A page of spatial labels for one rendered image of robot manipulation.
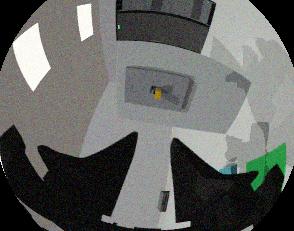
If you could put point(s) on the teal block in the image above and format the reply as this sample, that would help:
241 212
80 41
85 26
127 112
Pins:
230 170

